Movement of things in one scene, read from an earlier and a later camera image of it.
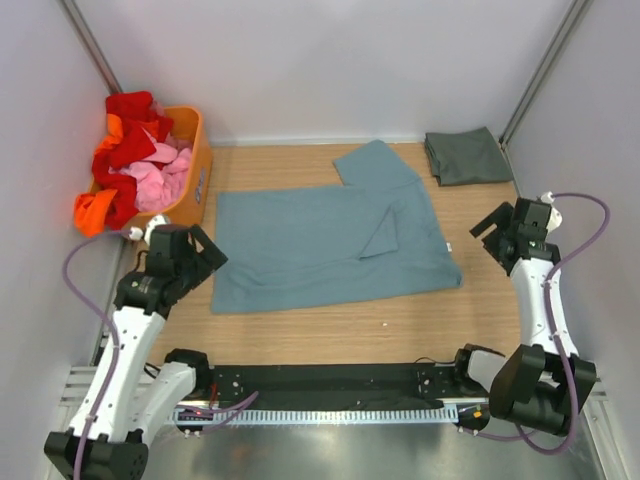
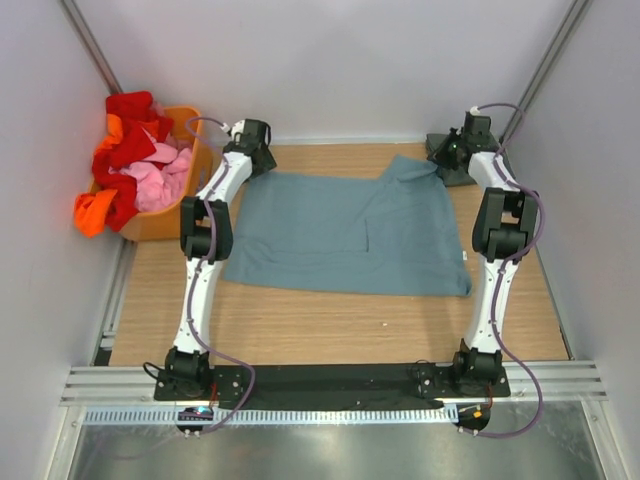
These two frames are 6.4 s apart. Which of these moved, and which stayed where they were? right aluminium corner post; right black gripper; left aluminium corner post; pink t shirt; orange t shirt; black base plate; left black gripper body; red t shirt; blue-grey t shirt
Moved: right black gripper; left black gripper body; blue-grey t shirt
Stayed: orange t shirt; black base plate; red t shirt; pink t shirt; right aluminium corner post; left aluminium corner post
